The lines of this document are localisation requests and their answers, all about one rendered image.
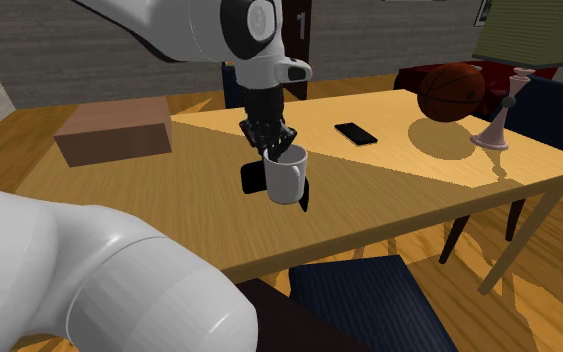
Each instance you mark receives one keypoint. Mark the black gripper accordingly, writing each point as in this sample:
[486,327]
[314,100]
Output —
[263,108]

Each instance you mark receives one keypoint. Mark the white mug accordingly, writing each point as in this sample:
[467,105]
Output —
[286,181]

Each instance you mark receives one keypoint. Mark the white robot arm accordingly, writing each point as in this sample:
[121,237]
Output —
[115,282]

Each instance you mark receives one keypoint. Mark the black phone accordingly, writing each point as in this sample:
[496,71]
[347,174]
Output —
[356,133]

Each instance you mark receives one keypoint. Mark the dark brown door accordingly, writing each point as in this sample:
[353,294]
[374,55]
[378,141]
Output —
[296,44]

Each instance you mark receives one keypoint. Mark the light wooden table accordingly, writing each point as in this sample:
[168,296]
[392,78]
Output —
[388,200]

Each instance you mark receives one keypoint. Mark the dark red cabinet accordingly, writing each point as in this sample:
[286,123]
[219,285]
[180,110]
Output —
[410,78]

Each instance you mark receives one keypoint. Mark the brown box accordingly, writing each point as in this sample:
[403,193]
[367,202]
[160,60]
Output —
[115,131]

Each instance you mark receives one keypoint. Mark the orange basketball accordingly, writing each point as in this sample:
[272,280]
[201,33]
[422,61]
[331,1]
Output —
[449,92]

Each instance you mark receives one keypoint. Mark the dark blue chair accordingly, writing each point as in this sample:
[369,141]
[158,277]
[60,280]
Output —
[554,112]
[364,302]

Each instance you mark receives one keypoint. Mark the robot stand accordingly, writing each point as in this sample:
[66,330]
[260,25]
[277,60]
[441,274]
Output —
[290,326]

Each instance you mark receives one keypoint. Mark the pink lamp with green shade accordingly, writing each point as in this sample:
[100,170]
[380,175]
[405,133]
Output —
[534,34]

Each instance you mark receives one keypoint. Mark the framed wall picture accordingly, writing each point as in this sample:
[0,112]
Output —
[482,12]

